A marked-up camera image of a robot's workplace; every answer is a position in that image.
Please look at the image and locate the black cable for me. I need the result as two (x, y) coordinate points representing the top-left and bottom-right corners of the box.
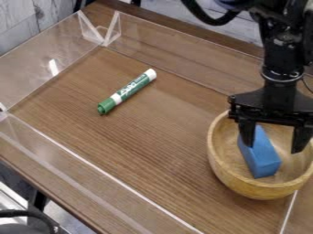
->
(180, 0), (242, 27)

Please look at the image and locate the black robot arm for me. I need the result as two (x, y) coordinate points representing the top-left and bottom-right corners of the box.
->
(216, 0), (313, 154)

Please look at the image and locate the blue foam block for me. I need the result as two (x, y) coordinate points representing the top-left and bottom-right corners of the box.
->
(237, 125), (281, 179)

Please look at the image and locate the green dry erase marker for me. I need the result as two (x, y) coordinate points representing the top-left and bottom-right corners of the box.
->
(97, 69), (157, 115)

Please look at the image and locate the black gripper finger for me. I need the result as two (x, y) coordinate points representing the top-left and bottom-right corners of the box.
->
(292, 126), (313, 154)
(238, 119), (256, 147)

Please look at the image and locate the brown wooden bowl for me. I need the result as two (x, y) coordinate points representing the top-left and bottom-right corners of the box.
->
(206, 111), (313, 200)

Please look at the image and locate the black metal table leg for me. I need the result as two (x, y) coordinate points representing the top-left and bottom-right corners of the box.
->
(34, 190), (48, 211)

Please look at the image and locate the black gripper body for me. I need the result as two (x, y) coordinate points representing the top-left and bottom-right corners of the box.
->
(229, 67), (313, 128)

